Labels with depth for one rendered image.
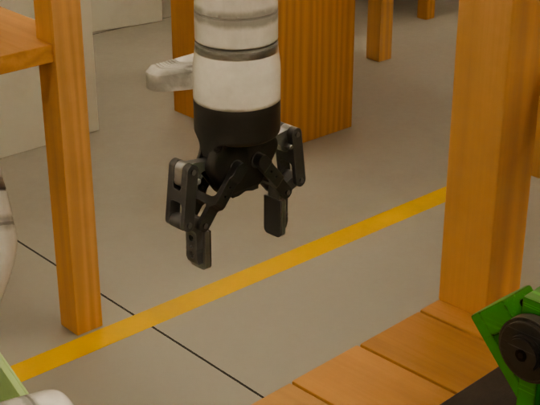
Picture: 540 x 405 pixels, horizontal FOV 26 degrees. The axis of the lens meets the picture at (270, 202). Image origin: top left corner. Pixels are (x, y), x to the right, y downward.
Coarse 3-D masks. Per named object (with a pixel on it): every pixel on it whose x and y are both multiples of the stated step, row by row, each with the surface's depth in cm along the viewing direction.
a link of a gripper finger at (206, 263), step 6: (204, 234) 101; (210, 234) 101; (204, 240) 101; (210, 240) 102; (204, 246) 102; (210, 246) 102; (204, 252) 102; (210, 252) 102; (204, 258) 102; (210, 258) 102; (204, 264) 102; (210, 264) 103
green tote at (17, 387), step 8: (0, 360) 151; (0, 368) 150; (8, 368) 150; (0, 376) 151; (8, 376) 148; (16, 376) 148; (0, 384) 152; (8, 384) 148; (16, 384) 146; (0, 392) 153; (8, 392) 149; (16, 392) 145; (24, 392) 144; (0, 400) 154
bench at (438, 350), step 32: (416, 320) 176; (448, 320) 176; (352, 352) 168; (384, 352) 168; (416, 352) 168; (448, 352) 168; (480, 352) 168; (288, 384) 160; (320, 384) 160; (352, 384) 160; (384, 384) 160; (416, 384) 160; (448, 384) 160
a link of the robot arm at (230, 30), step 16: (208, 0) 94; (224, 0) 93; (240, 0) 93; (256, 0) 94; (272, 0) 95; (208, 16) 94; (224, 16) 94; (240, 16) 94; (256, 16) 94; (272, 16) 96; (208, 32) 95; (224, 32) 94; (240, 32) 94; (256, 32) 95; (272, 32) 96; (224, 48) 95; (240, 48) 95; (256, 48) 95
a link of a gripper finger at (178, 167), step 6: (180, 162) 98; (186, 162) 98; (192, 162) 98; (198, 162) 99; (204, 162) 99; (174, 168) 98; (180, 168) 98; (198, 168) 99; (204, 168) 99; (174, 174) 98; (180, 174) 98; (198, 174) 99; (174, 180) 98; (180, 180) 98; (198, 180) 98
